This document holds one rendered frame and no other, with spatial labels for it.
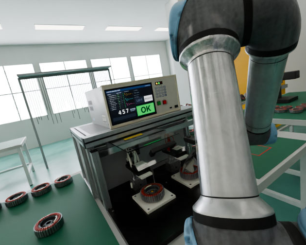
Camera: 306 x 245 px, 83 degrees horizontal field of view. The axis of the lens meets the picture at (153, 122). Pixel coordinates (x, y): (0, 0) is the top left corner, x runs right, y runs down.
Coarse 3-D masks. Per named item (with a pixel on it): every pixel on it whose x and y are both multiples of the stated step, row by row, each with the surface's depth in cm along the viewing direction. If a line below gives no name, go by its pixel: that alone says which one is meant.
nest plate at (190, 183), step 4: (172, 176) 95; (176, 176) 94; (180, 176) 94; (176, 180) 93; (180, 180) 90; (184, 180) 89; (188, 180) 89; (192, 180) 88; (196, 180) 87; (184, 184) 87; (188, 184) 85; (192, 184) 85; (196, 184) 86
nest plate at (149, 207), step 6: (168, 192) 82; (138, 198) 81; (162, 198) 78; (168, 198) 78; (138, 204) 79; (144, 204) 77; (150, 204) 76; (156, 204) 75; (162, 204) 75; (150, 210) 72
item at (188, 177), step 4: (180, 168) 96; (196, 168) 92; (180, 172) 92; (184, 172) 90; (188, 172) 92; (196, 172) 88; (184, 176) 89; (188, 176) 88; (192, 176) 88; (196, 176) 88
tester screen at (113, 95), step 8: (128, 88) 85; (136, 88) 87; (144, 88) 89; (112, 96) 81; (120, 96) 83; (128, 96) 85; (136, 96) 87; (152, 96) 92; (112, 104) 81; (120, 104) 83; (128, 104) 85; (136, 104) 88; (144, 104) 90; (112, 112) 81; (136, 112) 88; (152, 112) 93; (112, 120) 82; (120, 120) 84
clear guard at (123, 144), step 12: (144, 132) 85; (156, 132) 81; (168, 132) 78; (120, 144) 73; (132, 144) 70; (144, 144) 67; (156, 144) 67; (180, 144) 70; (132, 156) 61; (144, 156) 63; (156, 156) 64; (168, 156) 65; (144, 168) 60
